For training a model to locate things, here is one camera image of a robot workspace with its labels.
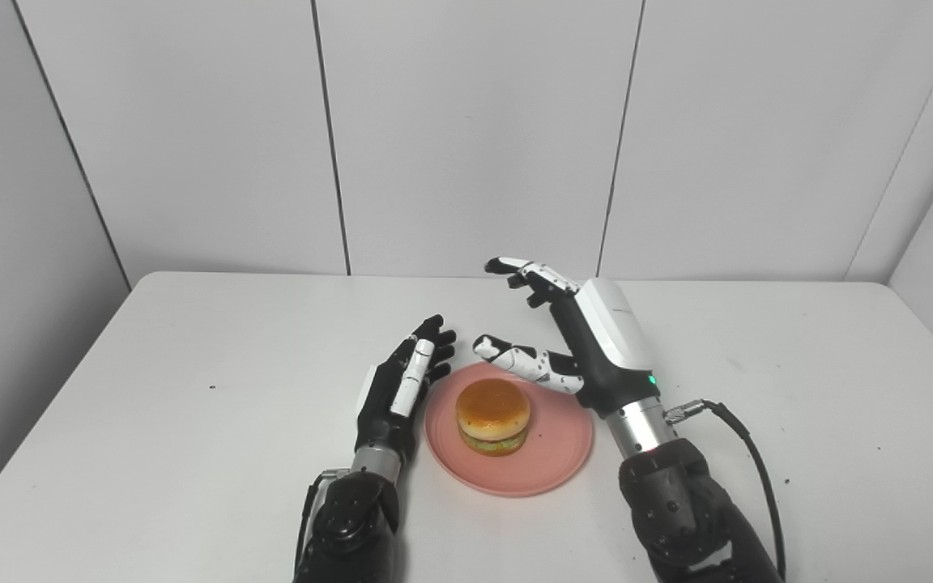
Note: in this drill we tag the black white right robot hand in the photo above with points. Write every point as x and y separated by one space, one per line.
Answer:
608 340

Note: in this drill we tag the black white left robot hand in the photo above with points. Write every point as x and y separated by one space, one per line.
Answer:
385 405

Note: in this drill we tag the toy hamburger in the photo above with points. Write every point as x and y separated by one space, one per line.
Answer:
492 413

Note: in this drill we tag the pink round plate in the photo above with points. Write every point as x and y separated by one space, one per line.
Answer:
555 453

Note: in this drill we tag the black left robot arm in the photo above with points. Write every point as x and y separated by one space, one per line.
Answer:
353 518

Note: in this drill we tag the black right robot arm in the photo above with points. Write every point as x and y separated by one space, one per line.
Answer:
677 510

